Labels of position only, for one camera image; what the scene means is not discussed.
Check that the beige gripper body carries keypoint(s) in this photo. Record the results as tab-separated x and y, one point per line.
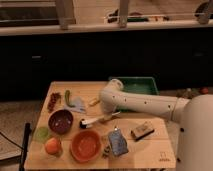
107	117

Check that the white dish brush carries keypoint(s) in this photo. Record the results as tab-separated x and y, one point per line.
87	123

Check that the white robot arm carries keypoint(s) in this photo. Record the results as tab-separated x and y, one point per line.
194	116

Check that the orange bowl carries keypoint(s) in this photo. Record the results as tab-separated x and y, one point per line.
85	146

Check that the purple bowl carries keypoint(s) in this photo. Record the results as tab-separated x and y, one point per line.
60	121

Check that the blue sponge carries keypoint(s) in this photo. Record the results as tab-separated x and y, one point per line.
118	143

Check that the small metal clip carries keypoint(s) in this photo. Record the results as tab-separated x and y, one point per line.
106	152

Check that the brown block with black strip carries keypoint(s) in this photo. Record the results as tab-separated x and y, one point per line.
142	131

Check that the green plastic tray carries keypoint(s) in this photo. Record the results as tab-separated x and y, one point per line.
137	85

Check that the green chili pepper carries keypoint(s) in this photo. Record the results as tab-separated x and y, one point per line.
67	99

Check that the brown grape bunch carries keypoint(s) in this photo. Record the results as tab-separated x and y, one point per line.
52	101

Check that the orange peach fruit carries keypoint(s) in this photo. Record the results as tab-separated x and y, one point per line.
53	146

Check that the black stand pole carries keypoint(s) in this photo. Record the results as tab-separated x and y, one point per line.
27	131

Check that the yellow handled tool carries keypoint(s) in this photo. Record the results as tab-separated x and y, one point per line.
94	102

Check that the wooden rail frame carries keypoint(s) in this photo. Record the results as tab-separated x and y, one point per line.
29	17

